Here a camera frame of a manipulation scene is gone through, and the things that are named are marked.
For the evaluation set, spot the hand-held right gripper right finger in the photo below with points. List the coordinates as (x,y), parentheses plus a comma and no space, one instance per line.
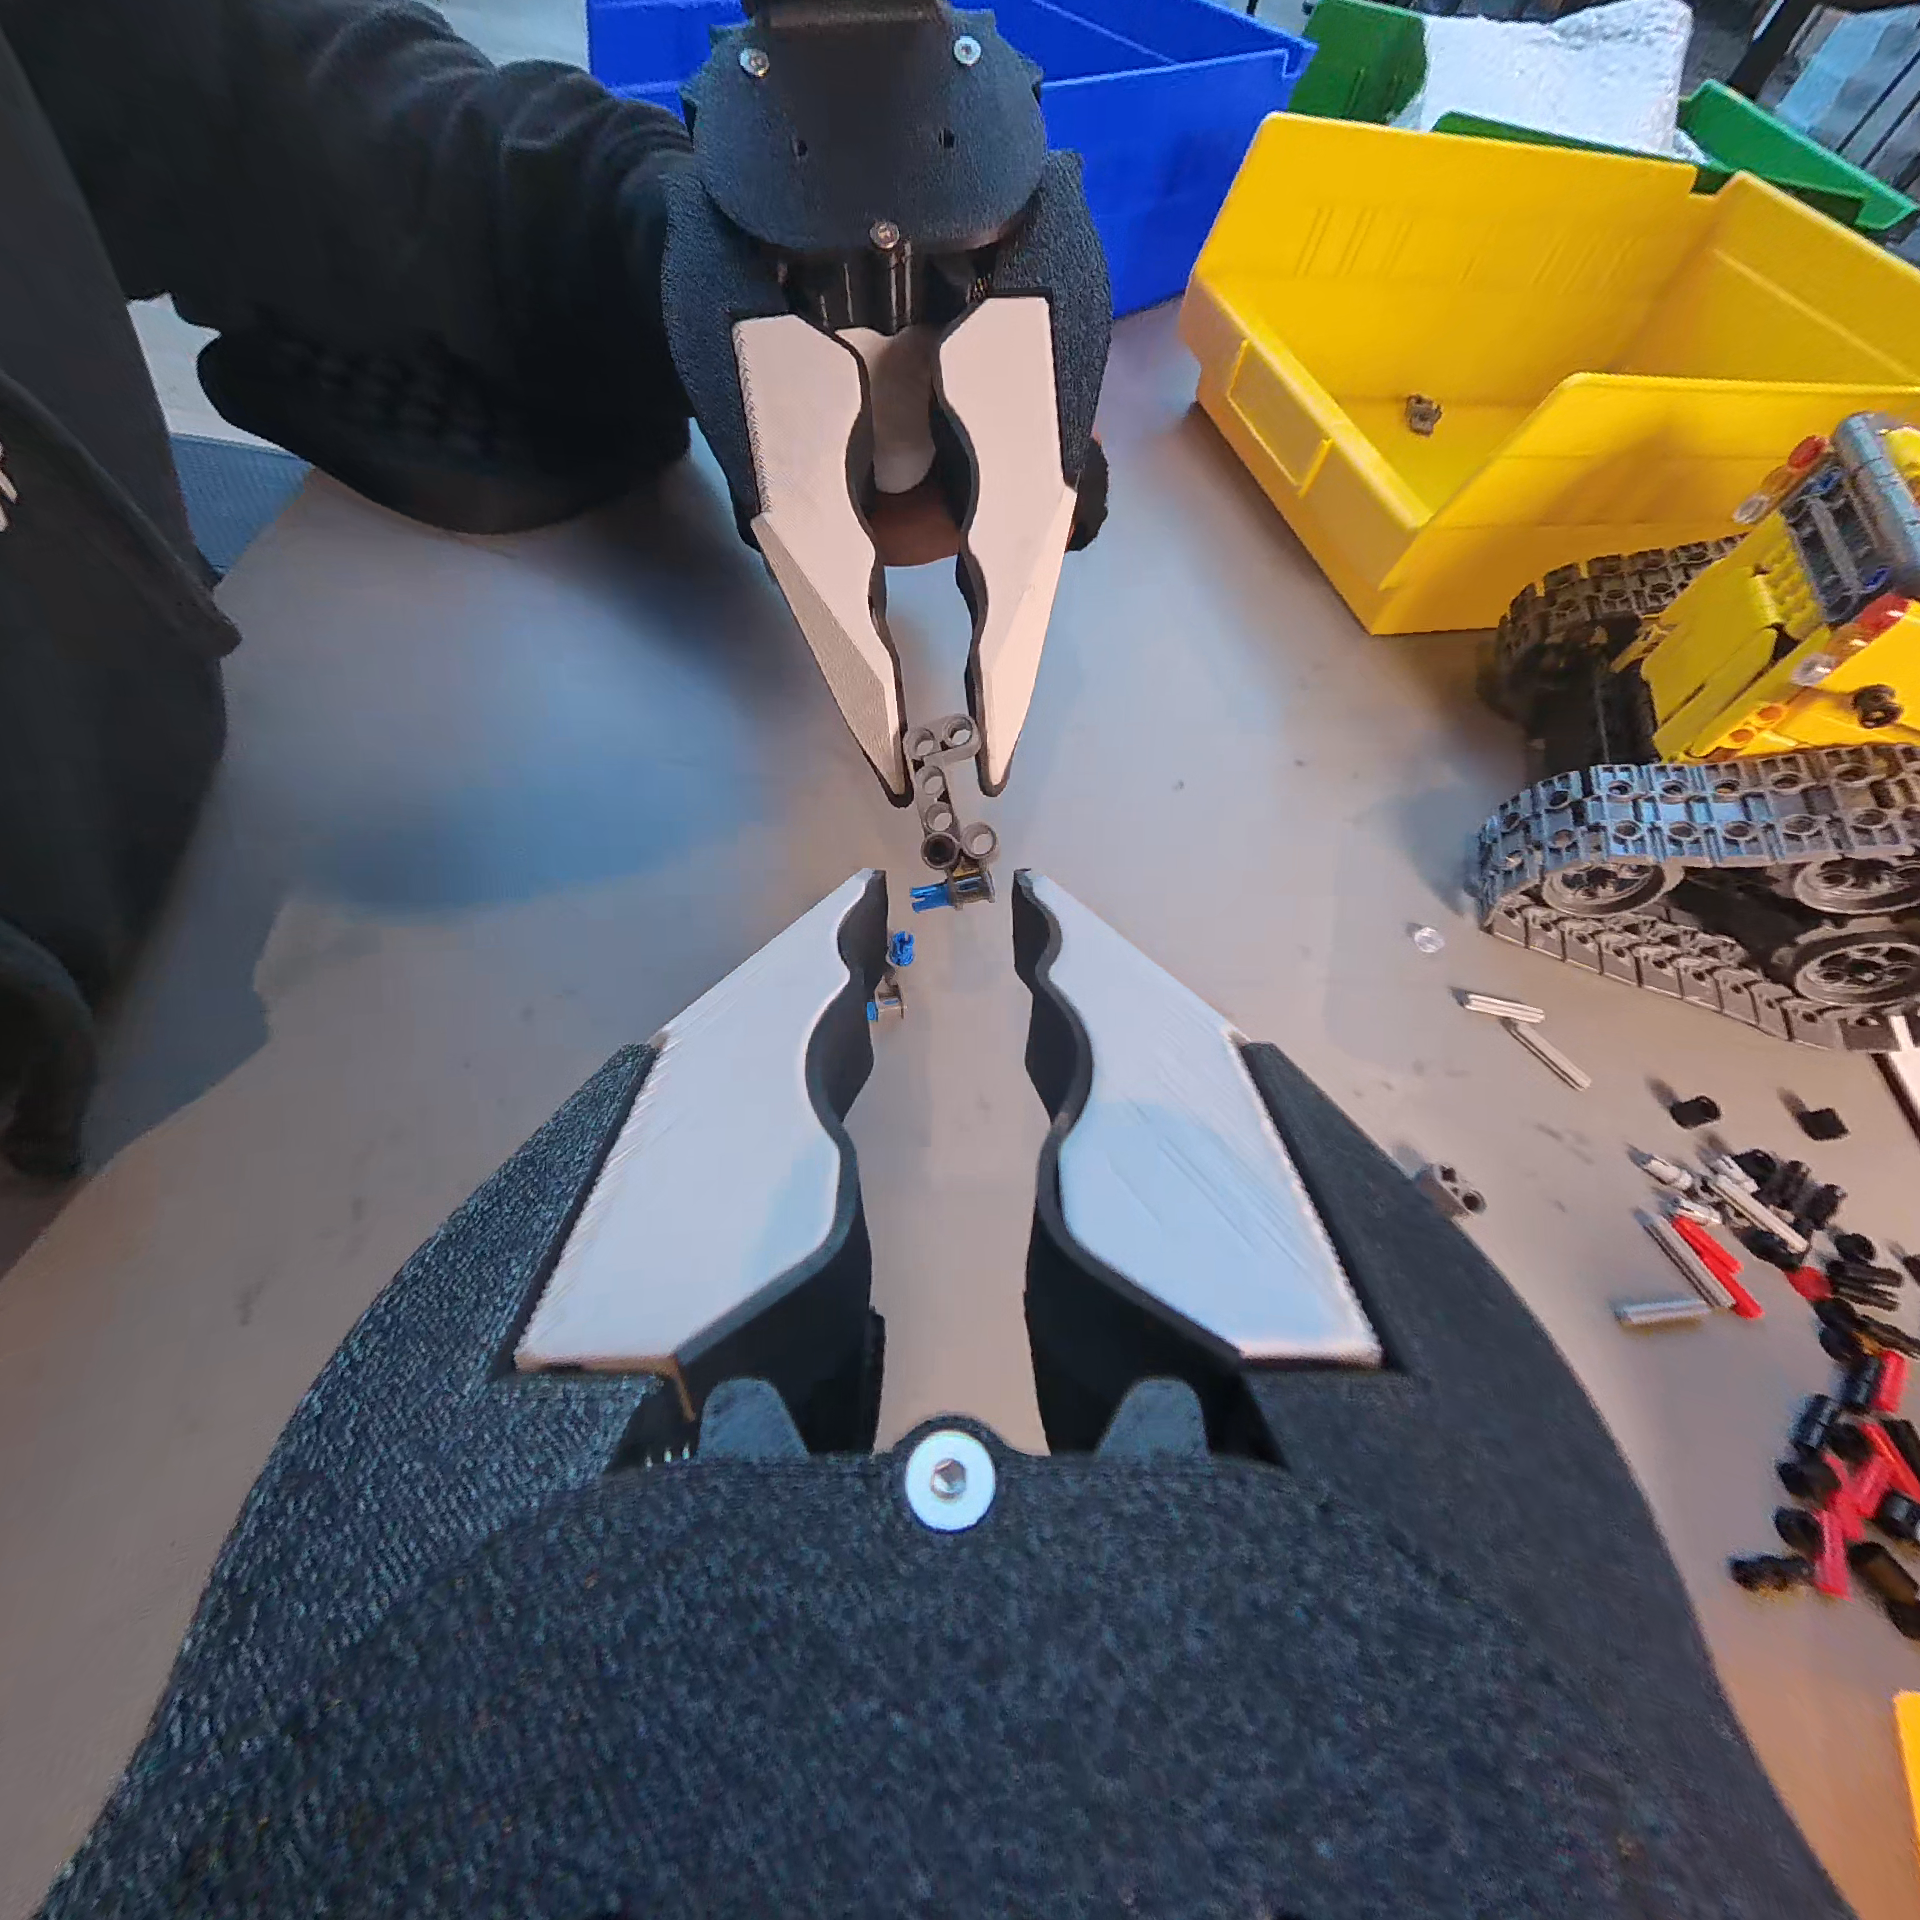
(1202,1185)

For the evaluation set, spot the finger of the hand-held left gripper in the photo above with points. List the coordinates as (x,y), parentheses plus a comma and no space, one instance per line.
(796,452)
(1020,480)

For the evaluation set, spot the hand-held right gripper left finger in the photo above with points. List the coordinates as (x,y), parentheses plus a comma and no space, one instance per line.
(689,1185)

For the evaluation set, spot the grey hub with blue pins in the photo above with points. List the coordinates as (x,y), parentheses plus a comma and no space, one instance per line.
(895,976)

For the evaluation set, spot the grey L-shaped beam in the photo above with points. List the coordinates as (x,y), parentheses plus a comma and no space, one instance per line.
(937,771)

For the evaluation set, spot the dark grey pin connector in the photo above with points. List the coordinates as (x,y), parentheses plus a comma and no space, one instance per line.
(961,863)

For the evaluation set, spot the person's left forearm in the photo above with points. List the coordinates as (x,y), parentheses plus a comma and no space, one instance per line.
(377,225)

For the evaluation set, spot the grey desk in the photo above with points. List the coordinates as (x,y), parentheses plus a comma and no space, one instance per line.
(1275,826)

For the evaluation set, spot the person's left hand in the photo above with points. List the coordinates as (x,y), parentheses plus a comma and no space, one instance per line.
(915,530)

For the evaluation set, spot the light grey two-hole connector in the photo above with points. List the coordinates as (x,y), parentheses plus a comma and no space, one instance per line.
(1452,1189)

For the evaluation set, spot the blue plastic storage bin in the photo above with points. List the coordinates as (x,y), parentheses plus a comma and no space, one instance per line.
(1170,149)

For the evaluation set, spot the small dark connector piece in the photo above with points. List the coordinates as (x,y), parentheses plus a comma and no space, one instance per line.
(1423,413)

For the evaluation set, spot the green plastic storage bin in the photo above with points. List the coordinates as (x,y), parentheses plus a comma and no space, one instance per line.
(1357,59)

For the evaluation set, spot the single black pin piece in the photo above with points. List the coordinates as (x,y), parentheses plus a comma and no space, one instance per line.
(1820,1122)
(1694,1112)

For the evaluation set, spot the yellow plastic storage bin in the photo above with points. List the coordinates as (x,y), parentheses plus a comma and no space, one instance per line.
(1909,1801)
(1502,270)

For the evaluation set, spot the blue grey fabric seat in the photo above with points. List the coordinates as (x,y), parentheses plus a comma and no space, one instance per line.
(231,497)

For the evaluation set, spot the white foam block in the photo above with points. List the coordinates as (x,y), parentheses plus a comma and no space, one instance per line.
(1546,59)

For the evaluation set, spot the pile of black red connectors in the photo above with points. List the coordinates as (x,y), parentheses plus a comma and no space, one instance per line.
(1845,1381)

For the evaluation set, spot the yellow tracked toy vehicle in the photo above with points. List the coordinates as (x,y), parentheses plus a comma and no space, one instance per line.
(1726,705)

